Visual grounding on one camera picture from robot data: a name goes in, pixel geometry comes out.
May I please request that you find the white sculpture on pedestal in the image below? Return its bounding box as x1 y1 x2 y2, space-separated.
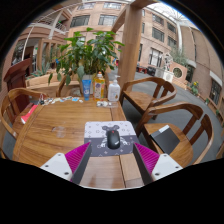
154 53 175 84

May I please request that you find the black notebook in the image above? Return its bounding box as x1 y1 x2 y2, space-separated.
149 124 181 155

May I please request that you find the green potted plant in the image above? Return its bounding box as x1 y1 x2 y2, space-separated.
47 27 125 94

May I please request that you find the wooden planter box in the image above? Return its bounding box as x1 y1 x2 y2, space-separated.
25 71 63 89

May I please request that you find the yellow-flowered potted plant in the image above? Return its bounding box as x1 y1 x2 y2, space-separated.
189 80 201 97

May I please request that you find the round-backed wooden armchair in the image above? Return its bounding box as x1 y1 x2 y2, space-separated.
119 76 178 116
55 74 84 98
134 101 214 168
0 87 49 141

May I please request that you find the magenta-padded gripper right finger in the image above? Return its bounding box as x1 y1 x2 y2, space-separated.
132 142 184 186

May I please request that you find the clear plastic case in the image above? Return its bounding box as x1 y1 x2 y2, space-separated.
96 100 119 108

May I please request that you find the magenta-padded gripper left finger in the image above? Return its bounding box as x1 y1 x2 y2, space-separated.
39 142 93 185

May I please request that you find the black computer mouse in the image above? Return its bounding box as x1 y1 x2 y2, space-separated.
105 129 121 150

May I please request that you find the grey patterned mouse pad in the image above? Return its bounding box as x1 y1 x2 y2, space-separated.
83 120 140 158

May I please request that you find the yellow liquid bottle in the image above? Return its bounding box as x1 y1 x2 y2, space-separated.
92 71 106 102

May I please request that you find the dark red wooden pedestal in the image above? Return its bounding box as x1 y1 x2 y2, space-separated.
3 58 33 111

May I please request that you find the blue squeeze tube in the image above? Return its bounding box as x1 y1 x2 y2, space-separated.
81 78 92 102

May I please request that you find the white pump bottle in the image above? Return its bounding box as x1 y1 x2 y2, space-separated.
107 75 122 102

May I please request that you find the red and white bag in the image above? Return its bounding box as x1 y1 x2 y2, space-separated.
20 104 38 125

